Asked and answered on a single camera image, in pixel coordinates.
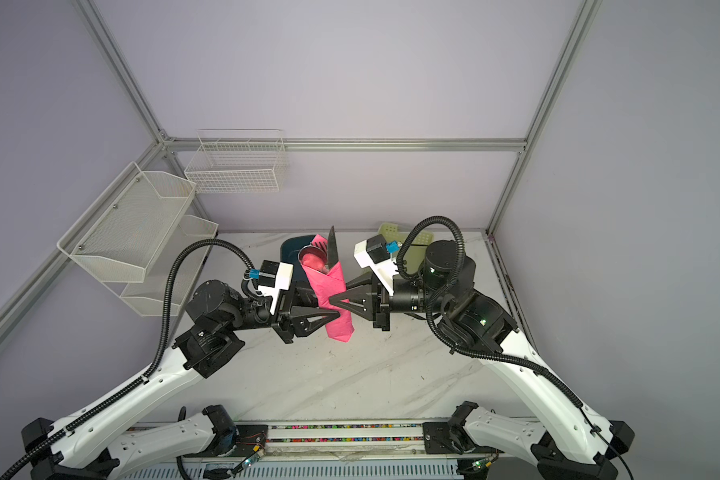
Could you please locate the spoon with teal handle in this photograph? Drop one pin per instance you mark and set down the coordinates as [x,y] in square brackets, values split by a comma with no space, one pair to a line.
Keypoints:
[314,258]

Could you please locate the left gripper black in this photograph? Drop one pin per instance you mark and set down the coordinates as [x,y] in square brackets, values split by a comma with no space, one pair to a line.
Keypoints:
[296,307]

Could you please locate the dark teal plastic tub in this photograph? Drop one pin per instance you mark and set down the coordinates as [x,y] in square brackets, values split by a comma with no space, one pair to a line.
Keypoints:
[289,251]

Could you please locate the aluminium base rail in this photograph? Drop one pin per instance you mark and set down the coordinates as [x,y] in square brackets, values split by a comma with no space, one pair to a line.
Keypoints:
[342,441]

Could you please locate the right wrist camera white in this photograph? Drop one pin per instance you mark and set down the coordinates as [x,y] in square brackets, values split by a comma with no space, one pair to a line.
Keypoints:
[377,254]

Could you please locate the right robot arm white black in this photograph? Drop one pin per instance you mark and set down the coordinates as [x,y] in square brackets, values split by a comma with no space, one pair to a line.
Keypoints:
[471,324]

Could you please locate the white mesh two-tier shelf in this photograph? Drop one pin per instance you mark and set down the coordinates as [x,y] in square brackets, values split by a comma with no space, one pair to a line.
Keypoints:
[129,238]

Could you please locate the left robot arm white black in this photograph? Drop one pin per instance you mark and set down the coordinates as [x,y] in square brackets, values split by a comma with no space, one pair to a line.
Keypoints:
[218,313]

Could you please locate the pink paper napkin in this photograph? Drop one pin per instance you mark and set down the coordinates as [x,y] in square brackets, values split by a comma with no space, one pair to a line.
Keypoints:
[325,285]

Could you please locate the knife with teal handle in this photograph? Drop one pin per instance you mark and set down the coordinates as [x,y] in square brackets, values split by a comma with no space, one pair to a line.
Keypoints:
[332,249]

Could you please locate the white wire wall basket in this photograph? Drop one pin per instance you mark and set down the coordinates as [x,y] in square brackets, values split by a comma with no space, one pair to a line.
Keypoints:
[238,161]

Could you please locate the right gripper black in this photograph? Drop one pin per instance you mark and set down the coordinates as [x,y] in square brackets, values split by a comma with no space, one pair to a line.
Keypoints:
[373,295]

